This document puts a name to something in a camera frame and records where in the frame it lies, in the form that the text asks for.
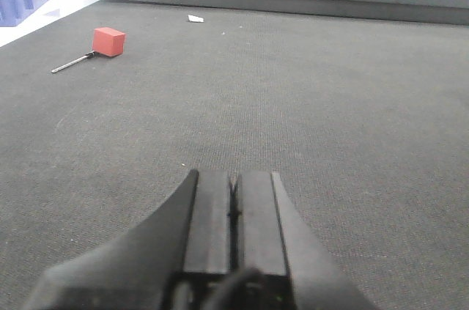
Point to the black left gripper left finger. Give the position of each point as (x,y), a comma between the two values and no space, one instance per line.
(187,238)

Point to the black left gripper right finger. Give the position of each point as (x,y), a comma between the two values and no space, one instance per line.
(273,238)

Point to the thin metal rod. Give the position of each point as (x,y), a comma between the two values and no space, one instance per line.
(73,62)

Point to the red cube block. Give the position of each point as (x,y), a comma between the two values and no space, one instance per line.
(108,42)

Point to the white paper scrap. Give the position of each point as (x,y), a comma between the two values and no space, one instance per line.
(195,19)

